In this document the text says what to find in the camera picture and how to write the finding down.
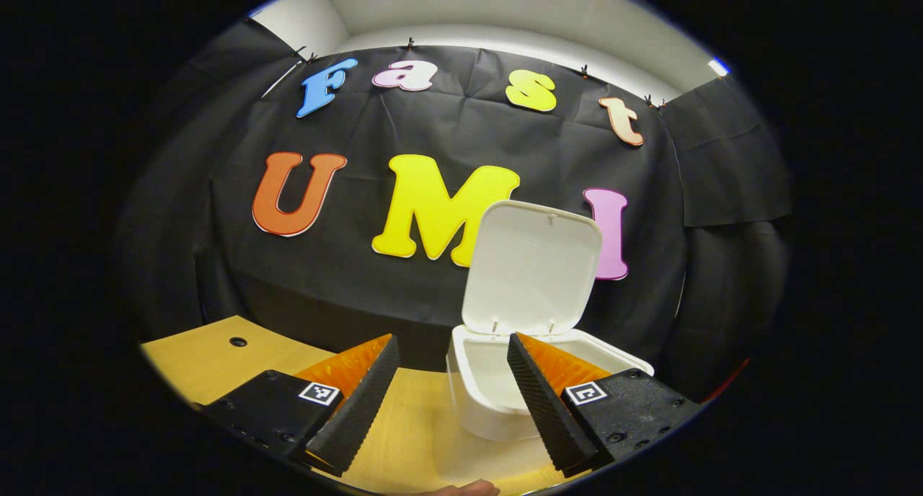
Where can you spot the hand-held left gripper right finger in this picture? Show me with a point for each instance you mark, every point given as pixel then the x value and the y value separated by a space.
pixel 548 406

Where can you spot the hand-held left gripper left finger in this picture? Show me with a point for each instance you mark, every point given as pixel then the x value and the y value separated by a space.
pixel 360 402

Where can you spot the white desktop garbage bin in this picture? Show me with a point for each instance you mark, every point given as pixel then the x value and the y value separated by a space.
pixel 530 265

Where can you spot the wooden desktop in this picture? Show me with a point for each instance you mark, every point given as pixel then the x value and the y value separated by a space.
pixel 209 355

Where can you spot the black backdrop cloth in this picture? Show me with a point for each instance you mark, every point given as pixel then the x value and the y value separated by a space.
pixel 461 128

